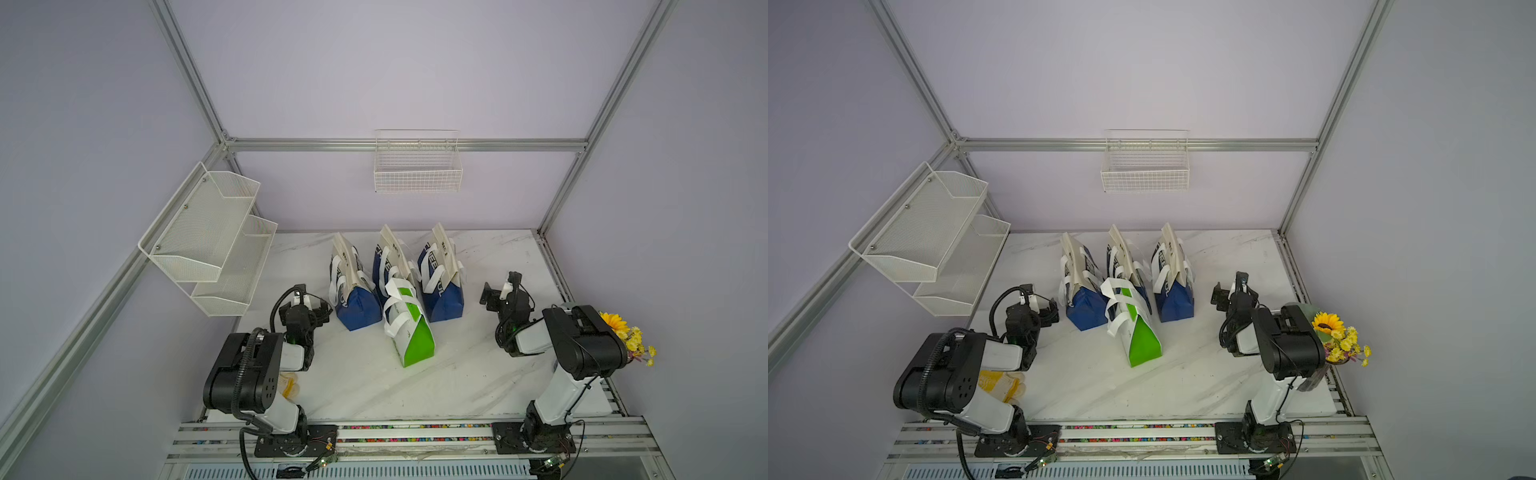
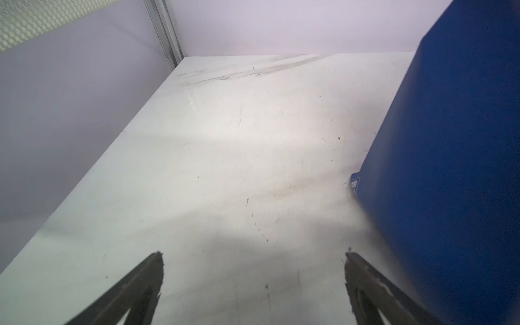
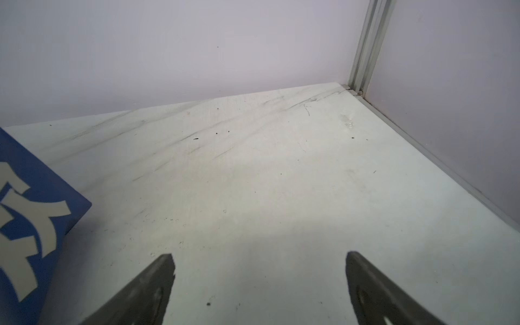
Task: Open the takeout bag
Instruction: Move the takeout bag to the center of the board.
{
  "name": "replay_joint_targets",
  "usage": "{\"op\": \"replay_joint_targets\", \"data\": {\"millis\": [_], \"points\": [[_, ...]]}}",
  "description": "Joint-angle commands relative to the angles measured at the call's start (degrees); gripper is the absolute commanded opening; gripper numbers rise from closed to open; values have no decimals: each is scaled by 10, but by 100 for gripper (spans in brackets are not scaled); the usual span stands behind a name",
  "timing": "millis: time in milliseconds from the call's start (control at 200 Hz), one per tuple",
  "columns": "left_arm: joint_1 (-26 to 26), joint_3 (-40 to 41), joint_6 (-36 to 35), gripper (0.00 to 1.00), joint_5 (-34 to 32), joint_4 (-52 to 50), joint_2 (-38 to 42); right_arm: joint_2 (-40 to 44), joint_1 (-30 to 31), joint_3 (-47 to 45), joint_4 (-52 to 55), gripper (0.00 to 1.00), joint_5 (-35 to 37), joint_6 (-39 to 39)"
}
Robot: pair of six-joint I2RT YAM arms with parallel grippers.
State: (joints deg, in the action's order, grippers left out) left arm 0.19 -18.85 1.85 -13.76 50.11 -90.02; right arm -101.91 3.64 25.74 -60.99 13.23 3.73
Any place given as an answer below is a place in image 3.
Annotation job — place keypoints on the blue beige bag right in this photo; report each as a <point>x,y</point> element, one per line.
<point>38,209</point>

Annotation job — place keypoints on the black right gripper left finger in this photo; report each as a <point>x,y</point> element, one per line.
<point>143,300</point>

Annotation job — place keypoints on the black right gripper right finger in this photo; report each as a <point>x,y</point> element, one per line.
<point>376,299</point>

